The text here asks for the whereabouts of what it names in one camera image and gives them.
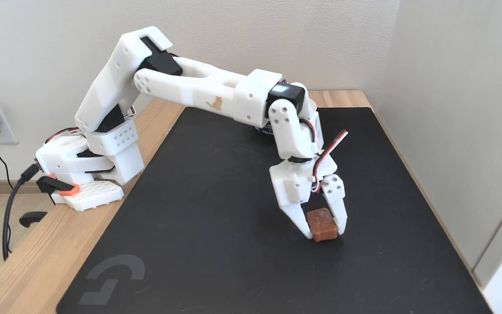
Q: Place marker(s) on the black and orange clamp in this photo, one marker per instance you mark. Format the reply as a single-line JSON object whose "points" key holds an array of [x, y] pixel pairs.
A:
{"points": [[61, 187]]}

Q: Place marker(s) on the white and navy paper bowl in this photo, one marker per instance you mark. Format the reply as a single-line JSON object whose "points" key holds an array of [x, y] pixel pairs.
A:
{"points": [[266, 131]]}

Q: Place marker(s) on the black desk mat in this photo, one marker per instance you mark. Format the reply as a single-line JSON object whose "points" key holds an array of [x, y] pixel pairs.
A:
{"points": [[233, 244]]}

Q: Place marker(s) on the red-brown brick toy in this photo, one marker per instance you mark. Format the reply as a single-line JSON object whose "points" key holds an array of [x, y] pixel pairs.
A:
{"points": [[321, 224]]}

